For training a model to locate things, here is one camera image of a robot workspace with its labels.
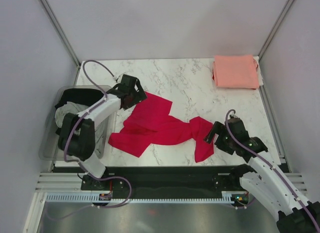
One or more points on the black t-shirt in bin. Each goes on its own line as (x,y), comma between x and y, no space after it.
(82,96)

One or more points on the folded white t-shirt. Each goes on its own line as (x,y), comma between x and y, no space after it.
(258,71)

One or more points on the aluminium frame post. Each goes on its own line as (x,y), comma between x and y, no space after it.
(60,32)
(276,26)

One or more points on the grey t-shirt in bin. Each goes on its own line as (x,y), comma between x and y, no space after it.
(74,108)

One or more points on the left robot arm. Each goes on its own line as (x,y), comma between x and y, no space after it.
(77,135)

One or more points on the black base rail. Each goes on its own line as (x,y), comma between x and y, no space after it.
(155,182)

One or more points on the white slotted cable duct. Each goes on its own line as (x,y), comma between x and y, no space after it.
(55,197)

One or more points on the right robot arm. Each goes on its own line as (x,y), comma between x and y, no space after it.
(292,211)

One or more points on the left aluminium frame post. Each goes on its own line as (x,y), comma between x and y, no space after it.
(60,32)

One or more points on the right aluminium frame post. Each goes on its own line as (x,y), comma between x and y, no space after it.
(276,26)

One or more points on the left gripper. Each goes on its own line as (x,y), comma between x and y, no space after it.
(140,96)

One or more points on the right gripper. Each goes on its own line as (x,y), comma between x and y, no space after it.
(219,129)

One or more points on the grey plastic bin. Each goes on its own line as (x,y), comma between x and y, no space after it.
(49,146)

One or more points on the folded salmon pink t-shirt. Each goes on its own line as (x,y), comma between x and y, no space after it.
(236,72)

